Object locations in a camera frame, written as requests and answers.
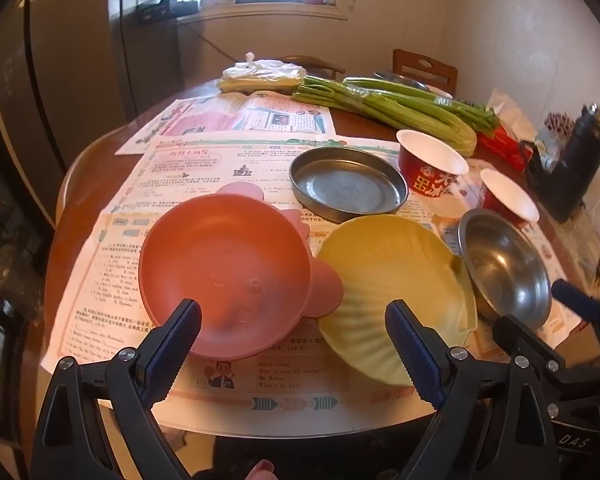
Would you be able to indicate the red bowl with white inside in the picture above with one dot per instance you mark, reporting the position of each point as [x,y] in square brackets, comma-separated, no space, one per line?
[507,195]
[420,175]

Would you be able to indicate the red dotted object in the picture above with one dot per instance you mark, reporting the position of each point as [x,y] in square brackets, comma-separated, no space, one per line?
[560,122]

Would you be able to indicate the steel basin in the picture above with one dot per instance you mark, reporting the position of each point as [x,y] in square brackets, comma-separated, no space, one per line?
[405,80]

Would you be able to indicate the grey refrigerator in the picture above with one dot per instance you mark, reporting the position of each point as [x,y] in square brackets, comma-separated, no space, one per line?
[70,60]

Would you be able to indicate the plastic bag of yellow food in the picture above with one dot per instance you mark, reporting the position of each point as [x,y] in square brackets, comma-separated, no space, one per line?
[260,77]

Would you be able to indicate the large printed newspaper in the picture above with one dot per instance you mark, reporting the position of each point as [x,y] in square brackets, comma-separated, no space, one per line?
[190,170]

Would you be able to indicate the glass door cabinet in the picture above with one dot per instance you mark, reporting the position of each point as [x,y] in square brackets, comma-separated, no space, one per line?
[5,220]

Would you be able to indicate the round metal plate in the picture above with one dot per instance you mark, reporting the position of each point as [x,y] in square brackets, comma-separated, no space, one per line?
[347,190]

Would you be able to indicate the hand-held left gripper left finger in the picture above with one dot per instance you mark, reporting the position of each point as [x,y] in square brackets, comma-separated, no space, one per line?
[172,340]

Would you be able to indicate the person's left hand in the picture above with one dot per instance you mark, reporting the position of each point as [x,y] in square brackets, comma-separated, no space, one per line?
[260,470]

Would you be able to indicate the red tissue box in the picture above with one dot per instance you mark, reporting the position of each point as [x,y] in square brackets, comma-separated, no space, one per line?
[500,142]

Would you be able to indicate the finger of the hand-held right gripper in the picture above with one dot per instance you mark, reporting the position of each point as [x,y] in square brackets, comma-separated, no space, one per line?
[575,300]
[512,331]

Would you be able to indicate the green celery bunch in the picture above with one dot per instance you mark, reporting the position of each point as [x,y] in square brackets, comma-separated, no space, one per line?
[460,108]
[420,120]

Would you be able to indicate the stainless steel bowl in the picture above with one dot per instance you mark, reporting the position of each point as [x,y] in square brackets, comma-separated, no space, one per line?
[505,265]

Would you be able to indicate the wooden chair with cutout back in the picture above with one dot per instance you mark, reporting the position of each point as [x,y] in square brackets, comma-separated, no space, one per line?
[410,67]

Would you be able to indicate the pink printed newspaper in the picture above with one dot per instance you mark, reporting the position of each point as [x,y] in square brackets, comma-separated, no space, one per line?
[205,120]

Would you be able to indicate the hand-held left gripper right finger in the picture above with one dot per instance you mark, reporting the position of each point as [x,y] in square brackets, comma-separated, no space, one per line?
[410,345]

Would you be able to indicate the black thermos bottle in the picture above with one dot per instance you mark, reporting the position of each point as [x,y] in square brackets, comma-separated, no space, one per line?
[575,170]

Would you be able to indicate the wooden chair with curved back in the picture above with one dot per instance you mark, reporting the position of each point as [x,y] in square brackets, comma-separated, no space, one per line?
[325,67]

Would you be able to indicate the yellow shell-shaped plate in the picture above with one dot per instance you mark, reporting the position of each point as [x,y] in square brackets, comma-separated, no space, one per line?
[380,270]

